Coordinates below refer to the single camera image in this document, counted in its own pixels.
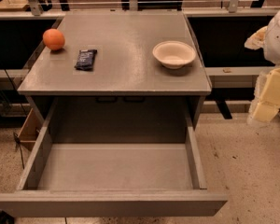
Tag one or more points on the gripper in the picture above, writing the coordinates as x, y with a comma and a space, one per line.
278, 37

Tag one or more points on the grey top drawer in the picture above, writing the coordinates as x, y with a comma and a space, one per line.
119, 159

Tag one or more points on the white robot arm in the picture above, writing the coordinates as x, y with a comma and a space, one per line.
271, 49

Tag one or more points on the grey drawer cabinet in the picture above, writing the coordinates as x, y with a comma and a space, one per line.
124, 64

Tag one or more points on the white paper bowl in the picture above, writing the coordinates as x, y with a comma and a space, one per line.
174, 54

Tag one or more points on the dark blue snack packet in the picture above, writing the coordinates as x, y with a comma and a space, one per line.
86, 59

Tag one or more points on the orange fruit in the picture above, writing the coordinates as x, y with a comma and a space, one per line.
53, 39

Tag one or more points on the grey side rail bench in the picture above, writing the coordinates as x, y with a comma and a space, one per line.
235, 77

